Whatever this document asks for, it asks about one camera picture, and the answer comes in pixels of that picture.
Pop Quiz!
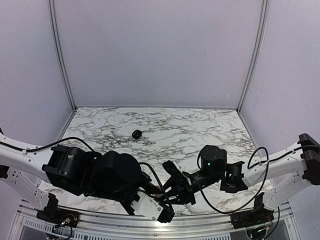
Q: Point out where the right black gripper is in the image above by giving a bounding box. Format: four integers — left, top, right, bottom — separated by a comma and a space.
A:
155, 170, 223, 206

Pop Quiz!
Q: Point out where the black earbud charging case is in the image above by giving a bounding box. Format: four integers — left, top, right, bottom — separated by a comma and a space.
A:
131, 129, 142, 140

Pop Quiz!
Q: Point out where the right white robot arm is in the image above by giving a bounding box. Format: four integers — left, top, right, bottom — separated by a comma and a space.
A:
162, 133, 320, 224

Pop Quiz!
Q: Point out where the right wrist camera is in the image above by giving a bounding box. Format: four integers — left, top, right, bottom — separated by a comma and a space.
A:
162, 160, 183, 179

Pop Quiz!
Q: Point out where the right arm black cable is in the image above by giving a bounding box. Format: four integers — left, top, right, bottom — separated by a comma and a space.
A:
199, 146, 270, 215

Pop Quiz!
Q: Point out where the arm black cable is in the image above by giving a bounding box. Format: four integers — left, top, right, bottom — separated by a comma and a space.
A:
0, 137, 173, 213
199, 146, 270, 215

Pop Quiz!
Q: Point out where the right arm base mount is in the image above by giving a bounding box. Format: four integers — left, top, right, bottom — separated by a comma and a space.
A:
230, 192, 274, 240

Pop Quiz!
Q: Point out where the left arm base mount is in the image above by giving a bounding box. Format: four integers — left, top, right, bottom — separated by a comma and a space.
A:
36, 193, 80, 240

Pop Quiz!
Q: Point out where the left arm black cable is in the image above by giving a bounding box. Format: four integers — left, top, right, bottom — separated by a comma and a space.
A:
0, 137, 173, 213

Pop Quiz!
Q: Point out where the aluminium front rail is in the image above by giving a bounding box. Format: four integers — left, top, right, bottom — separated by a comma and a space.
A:
9, 199, 301, 240

